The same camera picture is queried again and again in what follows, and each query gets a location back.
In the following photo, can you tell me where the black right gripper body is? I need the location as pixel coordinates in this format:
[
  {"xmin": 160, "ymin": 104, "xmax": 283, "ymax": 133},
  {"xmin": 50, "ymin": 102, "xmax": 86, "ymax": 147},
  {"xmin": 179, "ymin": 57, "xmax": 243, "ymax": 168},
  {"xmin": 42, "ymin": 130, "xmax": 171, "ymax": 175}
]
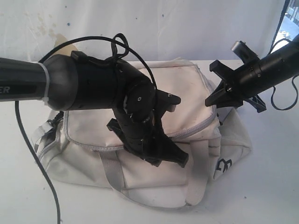
[{"xmin": 228, "ymin": 60, "xmax": 276, "ymax": 100}]

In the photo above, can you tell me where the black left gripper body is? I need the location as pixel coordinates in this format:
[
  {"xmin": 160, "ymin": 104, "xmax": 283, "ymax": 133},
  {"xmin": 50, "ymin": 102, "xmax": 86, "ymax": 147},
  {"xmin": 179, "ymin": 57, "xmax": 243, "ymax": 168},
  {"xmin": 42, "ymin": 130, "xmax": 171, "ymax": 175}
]
[{"xmin": 107, "ymin": 84, "xmax": 160, "ymax": 163}]

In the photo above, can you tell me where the white fabric backpack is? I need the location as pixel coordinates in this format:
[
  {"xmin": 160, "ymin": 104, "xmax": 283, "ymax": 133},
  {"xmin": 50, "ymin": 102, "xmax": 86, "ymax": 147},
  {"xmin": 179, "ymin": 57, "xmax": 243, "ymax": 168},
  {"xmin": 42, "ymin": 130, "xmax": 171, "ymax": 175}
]
[{"xmin": 32, "ymin": 59, "xmax": 252, "ymax": 209}]

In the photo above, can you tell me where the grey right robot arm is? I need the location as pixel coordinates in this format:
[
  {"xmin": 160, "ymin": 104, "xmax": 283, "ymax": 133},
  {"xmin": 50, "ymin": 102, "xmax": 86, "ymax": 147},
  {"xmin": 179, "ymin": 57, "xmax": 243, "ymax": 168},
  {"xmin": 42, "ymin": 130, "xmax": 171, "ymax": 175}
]
[{"xmin": 205, "ymin": 36, "xmax": 299, "ymax": 113}]

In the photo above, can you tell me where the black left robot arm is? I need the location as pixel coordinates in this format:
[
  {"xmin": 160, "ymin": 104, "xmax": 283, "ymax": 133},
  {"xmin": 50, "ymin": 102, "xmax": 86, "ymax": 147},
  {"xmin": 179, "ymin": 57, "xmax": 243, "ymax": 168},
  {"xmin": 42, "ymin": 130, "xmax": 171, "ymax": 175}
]
[{"xmin": 0, "ymin": 51, "xmax": 189, "ymax": 167}]

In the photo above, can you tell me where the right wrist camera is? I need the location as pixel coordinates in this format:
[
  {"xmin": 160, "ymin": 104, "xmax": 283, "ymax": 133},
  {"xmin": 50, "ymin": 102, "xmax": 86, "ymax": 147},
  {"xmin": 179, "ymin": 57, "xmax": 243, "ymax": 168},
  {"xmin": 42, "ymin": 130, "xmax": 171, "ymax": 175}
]
[{"xmin": 231, "ymin": 41, "xmax": 259, "ymax": 64}]

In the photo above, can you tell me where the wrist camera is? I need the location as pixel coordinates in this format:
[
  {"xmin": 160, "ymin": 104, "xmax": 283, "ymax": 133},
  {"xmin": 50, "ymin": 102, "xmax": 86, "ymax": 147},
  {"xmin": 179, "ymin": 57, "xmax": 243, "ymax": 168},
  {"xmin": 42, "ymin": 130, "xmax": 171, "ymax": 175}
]
[
  {"xmin": 231, "ymin": 41, "xmax": 259, "ymax": 64},
  {"xmin": 155, "ymin": 90, "xmax": 181, "ymax": 118}
]

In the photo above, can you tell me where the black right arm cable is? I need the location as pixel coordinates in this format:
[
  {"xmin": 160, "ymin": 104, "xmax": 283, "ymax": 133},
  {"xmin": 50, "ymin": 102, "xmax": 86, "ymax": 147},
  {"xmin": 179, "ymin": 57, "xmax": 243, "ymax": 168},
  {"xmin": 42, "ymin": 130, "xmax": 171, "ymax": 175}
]
[{"xmin": 268, "ymin": 37, "xmax": 299, "ymax": 110}]

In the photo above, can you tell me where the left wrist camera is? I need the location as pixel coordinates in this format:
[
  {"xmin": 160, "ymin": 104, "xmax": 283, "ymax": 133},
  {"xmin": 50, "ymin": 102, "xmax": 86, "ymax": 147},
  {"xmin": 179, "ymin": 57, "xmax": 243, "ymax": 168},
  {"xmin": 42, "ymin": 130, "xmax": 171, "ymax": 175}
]
[{"xmin": 155, "ymin": 90, "xmax": 181, "ymax": 118}]

